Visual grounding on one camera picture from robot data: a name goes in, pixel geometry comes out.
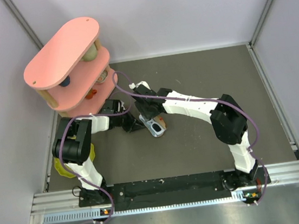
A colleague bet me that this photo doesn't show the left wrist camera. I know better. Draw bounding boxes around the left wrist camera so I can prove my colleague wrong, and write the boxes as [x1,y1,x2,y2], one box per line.
[100,99,126,117]

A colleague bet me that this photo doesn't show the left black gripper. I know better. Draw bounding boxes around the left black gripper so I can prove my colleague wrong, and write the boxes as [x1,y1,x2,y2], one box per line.
[113,105,146,134]

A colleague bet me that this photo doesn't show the plaid glasses case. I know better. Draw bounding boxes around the plaid glasses case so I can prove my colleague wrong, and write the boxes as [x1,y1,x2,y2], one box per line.
[139,112,170,140]

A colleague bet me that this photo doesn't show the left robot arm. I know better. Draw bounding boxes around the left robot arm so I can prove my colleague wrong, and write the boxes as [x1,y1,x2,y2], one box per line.
[51,99,145,207]

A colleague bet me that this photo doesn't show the dark blue object on shelf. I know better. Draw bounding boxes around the dark blue object on shelf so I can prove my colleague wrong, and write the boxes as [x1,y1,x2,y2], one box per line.
[60,76,70,87]

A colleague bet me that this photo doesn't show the beige ball on shelf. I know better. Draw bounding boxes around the beige ball on shelf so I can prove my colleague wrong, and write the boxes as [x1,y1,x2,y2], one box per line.
[81,43,98,62]

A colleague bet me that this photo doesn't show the yellow-green dotted plate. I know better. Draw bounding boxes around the yellow-green dotted plate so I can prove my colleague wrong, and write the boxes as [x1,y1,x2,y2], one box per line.
[54,143,95,178]

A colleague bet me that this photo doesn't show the pink tiered wooden shelf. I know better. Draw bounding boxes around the pink tiered wooden shelf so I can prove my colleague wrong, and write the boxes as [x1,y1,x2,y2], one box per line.
[23,17,117,117]

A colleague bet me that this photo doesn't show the white sunglasses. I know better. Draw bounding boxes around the white sunglasses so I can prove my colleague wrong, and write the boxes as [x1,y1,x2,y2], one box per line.
[139,114,166,137]

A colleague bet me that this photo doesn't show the small bowl on shelf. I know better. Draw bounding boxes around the small bowl on shelf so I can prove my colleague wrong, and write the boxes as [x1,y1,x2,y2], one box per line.
[96,71,108,84]

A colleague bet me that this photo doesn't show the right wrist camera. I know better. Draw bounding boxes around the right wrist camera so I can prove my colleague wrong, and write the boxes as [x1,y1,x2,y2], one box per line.
[129,81,154,96]

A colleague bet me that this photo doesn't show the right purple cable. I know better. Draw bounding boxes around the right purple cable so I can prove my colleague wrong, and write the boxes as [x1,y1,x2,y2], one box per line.
[111,54,272,221]

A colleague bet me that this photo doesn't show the orange object on shelf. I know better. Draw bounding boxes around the orange object on shelf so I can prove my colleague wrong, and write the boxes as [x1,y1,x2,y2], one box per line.
[85,89,98,100]

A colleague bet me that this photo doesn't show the aluminium frame rail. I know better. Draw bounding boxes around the aluminium frame rail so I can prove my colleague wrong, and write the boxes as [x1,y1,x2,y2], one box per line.
[31,161,299,224]

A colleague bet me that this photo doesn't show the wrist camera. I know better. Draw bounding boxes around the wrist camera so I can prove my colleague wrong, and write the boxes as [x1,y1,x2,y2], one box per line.
[129,81,154,96]
[100,99,126,117]

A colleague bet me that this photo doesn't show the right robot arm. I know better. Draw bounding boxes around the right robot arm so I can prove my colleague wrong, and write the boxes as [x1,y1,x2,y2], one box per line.
[129,81,258,190]

